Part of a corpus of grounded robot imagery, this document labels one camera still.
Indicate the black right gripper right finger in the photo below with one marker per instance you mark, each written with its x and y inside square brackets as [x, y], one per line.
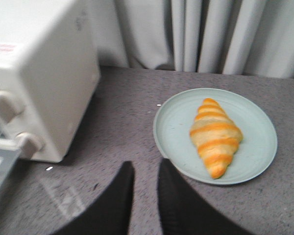
[183, 212]

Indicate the grey pleated curtain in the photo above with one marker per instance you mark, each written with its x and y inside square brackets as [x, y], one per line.
[242, 37]

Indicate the oven glass door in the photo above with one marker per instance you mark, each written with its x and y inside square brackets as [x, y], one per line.
[0, 161]

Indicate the striped orange croissant bread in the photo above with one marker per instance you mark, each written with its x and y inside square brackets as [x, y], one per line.
[215, 136]

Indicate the light green round plate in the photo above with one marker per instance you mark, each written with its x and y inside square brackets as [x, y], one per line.
[173, 121]

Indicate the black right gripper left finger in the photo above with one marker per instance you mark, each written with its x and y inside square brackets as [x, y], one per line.
[110, 213]

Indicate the upper white temperature knob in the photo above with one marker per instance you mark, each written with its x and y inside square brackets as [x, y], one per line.
[10, 106]

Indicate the white Toshiba toaster oven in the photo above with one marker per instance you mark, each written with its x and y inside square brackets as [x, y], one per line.
[48, 60]

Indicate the lower white timer knob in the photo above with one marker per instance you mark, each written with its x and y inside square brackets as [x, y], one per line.
[29, 144]

